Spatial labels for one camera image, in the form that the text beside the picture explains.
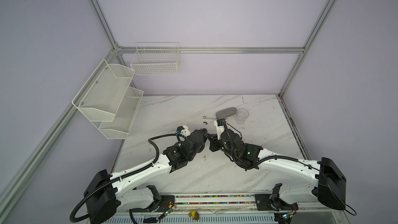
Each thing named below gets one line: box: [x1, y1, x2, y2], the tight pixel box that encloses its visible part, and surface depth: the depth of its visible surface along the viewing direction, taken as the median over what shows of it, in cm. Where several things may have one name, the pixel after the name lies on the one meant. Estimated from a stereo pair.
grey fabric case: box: [215, 106, 238, 120], surface depth 109 cm
